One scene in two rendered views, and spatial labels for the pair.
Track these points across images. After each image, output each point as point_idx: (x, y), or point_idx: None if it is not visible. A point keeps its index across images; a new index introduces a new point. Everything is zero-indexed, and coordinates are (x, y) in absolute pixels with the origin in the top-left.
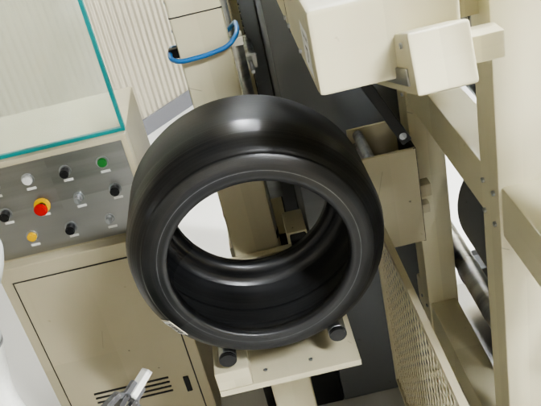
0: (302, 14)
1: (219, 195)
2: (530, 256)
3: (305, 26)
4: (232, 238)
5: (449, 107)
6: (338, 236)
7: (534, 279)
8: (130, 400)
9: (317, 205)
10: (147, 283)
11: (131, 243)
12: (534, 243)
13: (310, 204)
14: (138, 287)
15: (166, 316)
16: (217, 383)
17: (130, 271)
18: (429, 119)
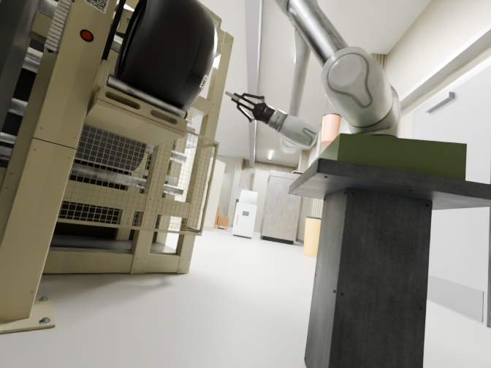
0: (217, 17)
1: (110, 24)
2: (198, 104)
3: (218, 20)
4: (101, 56)
5: None
6: None
7: (199, 109)
8: (239, 101)
9: (4, 74)
10: (215, 51)
11: (215, 28)
12: (201, 100)
13: (4, 69)
14: (212, 50)
15: (209, 73)
16: (186, 126)
17: (208, 39)
18: (113, 61)
